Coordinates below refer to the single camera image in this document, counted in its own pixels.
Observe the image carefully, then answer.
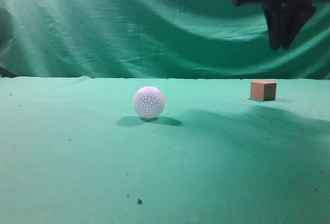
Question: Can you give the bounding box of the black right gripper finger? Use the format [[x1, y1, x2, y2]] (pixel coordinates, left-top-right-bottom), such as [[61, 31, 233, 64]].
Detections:
[[282, 6, 316, 49]]

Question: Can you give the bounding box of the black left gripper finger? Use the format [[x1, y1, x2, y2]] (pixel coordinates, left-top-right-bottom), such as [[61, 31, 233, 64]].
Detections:
[[262, 4, 286, 50]]

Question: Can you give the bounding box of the red-brown cube block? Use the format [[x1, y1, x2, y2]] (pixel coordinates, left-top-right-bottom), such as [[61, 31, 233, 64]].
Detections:
[[250, 81, 277, 101]]

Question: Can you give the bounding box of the white dimpled ball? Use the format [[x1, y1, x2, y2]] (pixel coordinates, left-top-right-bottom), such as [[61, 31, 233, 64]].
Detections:
[[133, 86, 166, 119]]

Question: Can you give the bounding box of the green backdrop cloth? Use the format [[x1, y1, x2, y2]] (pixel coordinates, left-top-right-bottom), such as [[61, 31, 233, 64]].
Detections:
[[1, 0, 329, 79]]

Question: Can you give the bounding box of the green table cloth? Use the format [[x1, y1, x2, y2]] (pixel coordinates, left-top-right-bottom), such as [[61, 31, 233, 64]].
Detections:
[[1, 77, 329, 223]]

